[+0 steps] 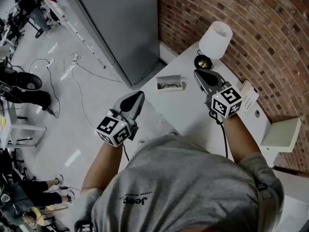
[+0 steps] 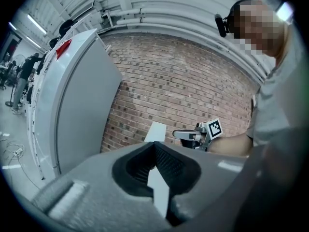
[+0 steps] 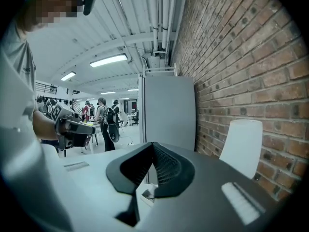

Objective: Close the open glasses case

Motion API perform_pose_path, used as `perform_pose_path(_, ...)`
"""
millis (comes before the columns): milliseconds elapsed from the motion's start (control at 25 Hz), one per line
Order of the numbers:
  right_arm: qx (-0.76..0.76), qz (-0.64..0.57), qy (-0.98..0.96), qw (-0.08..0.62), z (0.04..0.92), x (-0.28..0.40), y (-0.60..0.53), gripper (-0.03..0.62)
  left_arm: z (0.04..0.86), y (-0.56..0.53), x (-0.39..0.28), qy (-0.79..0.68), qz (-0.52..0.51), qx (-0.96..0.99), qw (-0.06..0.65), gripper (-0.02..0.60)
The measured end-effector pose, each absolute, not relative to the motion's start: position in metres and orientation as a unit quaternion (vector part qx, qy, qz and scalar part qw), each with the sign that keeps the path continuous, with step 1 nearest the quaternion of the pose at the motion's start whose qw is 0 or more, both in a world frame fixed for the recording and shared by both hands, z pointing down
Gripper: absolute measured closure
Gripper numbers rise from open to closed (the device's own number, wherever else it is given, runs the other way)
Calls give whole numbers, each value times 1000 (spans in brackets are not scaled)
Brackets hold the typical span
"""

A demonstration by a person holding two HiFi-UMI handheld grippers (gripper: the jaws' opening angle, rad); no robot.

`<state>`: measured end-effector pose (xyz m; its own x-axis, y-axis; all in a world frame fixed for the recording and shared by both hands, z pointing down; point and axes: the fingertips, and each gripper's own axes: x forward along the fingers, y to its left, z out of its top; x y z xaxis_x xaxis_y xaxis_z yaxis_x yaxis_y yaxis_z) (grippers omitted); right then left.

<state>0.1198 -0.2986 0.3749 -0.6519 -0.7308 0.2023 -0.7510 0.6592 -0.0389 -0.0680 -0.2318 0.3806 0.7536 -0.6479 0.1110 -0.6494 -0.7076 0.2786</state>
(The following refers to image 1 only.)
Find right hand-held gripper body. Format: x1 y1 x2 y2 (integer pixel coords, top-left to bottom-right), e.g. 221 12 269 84
204 87 243 119

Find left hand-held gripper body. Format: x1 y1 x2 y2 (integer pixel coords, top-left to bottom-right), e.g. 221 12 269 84
96 109 140 147

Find small white box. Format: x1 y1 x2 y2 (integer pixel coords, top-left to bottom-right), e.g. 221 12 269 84
156 74 185 93

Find person's left forearm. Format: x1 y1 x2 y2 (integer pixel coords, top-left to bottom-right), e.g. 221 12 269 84
81 139 123 192

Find person's right forearm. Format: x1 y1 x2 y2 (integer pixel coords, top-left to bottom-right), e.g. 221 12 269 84
221 116 262 164

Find black thin-framed eyeglasses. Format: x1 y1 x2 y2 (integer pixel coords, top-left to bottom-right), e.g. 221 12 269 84
158 82 182 89

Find white desk telephone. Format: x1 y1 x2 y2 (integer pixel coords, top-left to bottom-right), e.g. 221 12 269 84
239 80 260 116

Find white table lamp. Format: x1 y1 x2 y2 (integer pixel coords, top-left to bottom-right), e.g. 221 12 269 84
194 20 234 70

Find person's grey t-shirt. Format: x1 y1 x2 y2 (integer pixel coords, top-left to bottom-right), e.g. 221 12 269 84
72 134 286 232

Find white table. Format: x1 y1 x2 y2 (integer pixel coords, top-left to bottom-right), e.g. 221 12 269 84
0 98 47 147

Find black office chair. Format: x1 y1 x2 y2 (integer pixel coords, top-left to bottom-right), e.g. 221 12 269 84
7 0 53 39

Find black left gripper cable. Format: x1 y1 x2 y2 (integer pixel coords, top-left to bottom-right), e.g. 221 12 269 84
122 143 130 161

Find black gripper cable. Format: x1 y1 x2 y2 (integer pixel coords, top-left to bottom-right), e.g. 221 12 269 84
209 112 229 158
122 143 130 161

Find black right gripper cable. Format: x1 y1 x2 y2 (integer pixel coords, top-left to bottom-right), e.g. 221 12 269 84
209 112 229 158

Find white floor cable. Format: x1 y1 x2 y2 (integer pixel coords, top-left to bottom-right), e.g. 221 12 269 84
55 50 121 130

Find black floor cable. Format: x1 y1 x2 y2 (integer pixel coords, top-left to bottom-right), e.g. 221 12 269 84
28 58 61 118

